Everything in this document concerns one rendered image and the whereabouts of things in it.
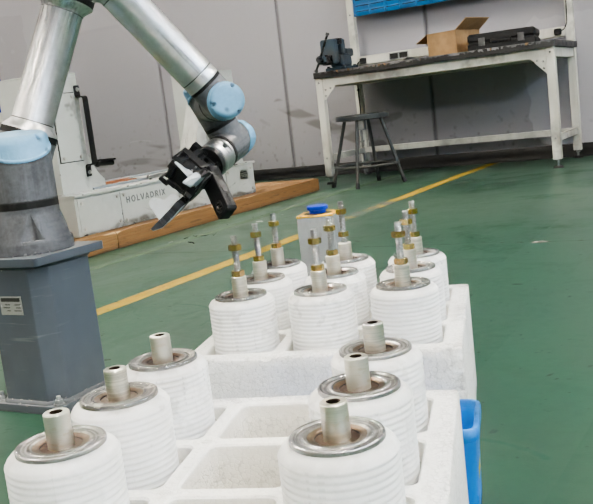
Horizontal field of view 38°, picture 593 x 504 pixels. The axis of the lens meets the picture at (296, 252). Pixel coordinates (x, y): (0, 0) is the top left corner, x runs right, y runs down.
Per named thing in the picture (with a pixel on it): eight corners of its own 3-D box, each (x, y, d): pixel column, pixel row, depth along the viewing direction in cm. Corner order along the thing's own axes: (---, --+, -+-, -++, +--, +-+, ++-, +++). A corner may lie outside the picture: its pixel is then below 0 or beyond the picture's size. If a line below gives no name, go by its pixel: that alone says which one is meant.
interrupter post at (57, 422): (41, 455, 71) (35, 417, 71) (55, 443, 74) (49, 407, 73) (68, 454, 71) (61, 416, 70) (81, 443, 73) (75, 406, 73)
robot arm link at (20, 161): (-6, 206, 159) (-19, 133, 157) (-5, 202, 172) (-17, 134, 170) (60, 197, 163) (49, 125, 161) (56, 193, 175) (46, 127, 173)
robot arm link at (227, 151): (225, 176, 190) (242, 151, 185) (215, 184, 186) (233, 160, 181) (199, 153, 190) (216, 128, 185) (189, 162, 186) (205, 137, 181)
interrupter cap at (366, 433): (279, 462, 64) (278, 453, 64) (300, 424, 71) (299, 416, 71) (380, 460, 62) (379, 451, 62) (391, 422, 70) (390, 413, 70)
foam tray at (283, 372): (196, 482, 123) (179, 362, 121) (264, 391, 161) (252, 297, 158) (473, 477, 114) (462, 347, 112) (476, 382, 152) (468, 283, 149)
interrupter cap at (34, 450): (-3, 468, 70) (-5, 460, 69) (43, 433, 77) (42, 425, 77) (82, 467, 68) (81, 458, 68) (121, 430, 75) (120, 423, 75)
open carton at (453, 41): (442, 58, 601) (439, 26, 598) (492, 51, 574) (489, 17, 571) (417, 60, 580) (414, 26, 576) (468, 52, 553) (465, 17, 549)
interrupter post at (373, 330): (362, 356, 89) (359, 325, 88) (365, 350, 91) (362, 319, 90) (385, 355, 88) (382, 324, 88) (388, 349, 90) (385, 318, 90)
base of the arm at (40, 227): (-22, 258, 165) (-31, 207, 164) (35, 244, 178) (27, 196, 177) (35, 256, 158) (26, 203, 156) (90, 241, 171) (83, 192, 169)
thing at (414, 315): (446, 395, 127) (435, 275, 124) (452, 418, 117) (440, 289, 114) (381, 400, 128) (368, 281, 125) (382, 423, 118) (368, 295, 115)
